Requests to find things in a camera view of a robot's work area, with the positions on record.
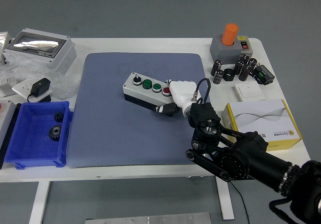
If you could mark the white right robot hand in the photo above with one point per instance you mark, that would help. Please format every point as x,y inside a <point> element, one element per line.
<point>184,91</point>

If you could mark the grey four-button control box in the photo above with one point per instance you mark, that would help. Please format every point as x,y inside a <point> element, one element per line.
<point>140,93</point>

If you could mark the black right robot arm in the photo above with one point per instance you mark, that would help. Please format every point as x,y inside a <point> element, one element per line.
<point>250,156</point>

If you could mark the black capacitor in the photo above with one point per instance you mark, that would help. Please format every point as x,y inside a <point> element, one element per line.
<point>252,63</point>
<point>216,67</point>
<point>244,72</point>
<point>218,76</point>
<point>238,67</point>
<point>244,58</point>

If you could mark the grey block holder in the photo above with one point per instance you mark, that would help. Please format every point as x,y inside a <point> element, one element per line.
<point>220,53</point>

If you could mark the orange cylinder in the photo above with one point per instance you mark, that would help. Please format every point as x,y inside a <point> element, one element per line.
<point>229,34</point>

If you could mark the grey-blue table mat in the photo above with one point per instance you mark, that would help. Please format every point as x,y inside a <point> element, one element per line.
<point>120,138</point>

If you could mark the black module with green terminal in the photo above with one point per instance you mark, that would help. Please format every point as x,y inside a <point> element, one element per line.
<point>264,74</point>

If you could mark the white and yellow cardboard box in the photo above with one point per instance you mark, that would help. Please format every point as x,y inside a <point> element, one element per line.
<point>265,118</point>

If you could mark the white table leg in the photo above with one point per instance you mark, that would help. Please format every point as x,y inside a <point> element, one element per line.
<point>225,201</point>
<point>38,204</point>

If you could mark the small black gear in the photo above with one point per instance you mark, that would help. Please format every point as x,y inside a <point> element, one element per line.
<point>58,117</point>

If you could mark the silver metal plate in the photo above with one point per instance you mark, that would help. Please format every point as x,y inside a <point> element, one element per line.
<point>150,219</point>

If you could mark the large black gear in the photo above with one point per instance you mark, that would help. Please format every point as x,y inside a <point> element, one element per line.
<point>55,132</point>

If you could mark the black power adapter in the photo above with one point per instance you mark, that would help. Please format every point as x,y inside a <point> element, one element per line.
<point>41,86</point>

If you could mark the clear plastic bag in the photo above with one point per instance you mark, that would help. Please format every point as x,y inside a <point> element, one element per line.
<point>25,69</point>

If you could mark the blue plastic bin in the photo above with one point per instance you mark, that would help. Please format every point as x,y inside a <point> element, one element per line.
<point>30,148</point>

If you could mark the small white carton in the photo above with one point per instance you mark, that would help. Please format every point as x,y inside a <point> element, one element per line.
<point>6,86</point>

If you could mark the white wall switch plate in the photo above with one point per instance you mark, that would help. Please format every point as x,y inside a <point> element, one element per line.
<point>249,91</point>

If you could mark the grey switch box yellow label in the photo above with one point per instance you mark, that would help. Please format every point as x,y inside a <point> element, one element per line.
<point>245,47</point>

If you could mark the grey enclosure with clear window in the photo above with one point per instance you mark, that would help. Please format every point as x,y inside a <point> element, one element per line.
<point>60,58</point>

